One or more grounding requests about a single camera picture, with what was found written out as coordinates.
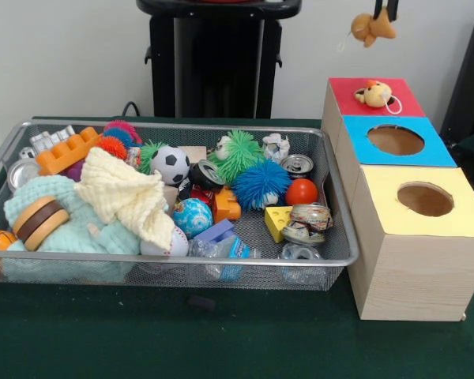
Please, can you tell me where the brown plush toy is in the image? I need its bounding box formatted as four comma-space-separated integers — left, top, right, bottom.
337, 8, 398, 53

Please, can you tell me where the yellow plush duck toy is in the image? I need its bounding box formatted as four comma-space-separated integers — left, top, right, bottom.
354, 80, 404, 116

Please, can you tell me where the cream yellow cloth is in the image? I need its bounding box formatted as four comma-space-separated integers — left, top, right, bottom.
73, 146, 175, 253

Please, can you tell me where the wooden box with three holes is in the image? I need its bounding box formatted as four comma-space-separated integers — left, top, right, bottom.
321, 77, 474, 323

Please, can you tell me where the shallow mesh bin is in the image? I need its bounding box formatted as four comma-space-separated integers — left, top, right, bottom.
0, 120, 361, 292

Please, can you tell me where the green spiky ball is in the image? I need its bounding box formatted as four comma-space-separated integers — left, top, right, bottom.
208, 129, 266, 186

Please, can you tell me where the red ball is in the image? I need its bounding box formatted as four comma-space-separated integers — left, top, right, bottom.
285, 178, 319, 207

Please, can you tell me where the blue spiky ball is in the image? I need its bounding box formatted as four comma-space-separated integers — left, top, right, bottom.
231, 159, 292, 211

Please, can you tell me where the small soccer ball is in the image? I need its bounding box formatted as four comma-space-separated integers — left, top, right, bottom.
149, 145, 191, 186

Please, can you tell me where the blue globe ball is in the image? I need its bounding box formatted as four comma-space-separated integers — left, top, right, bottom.
172, 197, 214, 241

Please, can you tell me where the orange toy brick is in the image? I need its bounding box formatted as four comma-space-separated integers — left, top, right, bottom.
35, 126, 104, 177

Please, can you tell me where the mint green cloth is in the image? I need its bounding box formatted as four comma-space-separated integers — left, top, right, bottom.
2, 174, 143, 283

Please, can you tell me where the dark green table cloth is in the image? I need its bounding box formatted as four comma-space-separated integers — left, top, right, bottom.
0, 114, 474, 379

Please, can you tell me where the toy hamburger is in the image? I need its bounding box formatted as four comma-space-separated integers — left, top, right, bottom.
11, 196, 71, 253

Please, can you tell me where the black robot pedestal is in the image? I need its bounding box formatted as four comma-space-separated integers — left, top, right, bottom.
136, 0, 303, 119

